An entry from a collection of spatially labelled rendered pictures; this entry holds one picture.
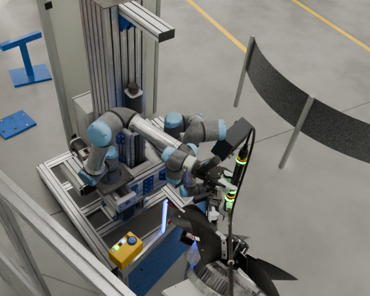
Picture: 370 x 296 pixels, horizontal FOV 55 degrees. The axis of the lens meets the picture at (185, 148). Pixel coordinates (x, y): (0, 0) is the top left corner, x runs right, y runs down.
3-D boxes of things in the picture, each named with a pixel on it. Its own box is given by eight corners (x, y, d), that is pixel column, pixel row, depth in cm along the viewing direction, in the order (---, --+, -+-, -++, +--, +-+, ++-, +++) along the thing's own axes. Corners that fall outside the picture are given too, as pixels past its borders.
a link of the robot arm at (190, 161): (191, 151, 154) (182, 163, 149) (200, 155, 153) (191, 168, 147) (189, 162, 159) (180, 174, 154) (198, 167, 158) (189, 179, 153)
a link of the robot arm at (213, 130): (178, 114, 241) (202, 122, 189) (199, 111, 244) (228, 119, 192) (180, 131, 243) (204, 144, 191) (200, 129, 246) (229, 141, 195)
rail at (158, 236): (123, 279, 203) (122, 273, 197) (117, 275, 204) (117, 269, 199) (214, 187, 255) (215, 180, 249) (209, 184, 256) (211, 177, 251)
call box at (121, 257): (122, 272, 187) (121, 263, 179) (108, 260, 191) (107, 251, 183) (143, 251, 196) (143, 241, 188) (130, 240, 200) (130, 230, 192)
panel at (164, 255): (128, 312, 253) (125, 272, 206) (128, 312, 254) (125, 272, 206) (198, 236, 301) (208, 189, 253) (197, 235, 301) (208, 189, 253)
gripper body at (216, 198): (222, 206, 193) (222, 188, 201) (207, 204, 192) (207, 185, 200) (219, 213, 198) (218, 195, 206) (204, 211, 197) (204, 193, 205)
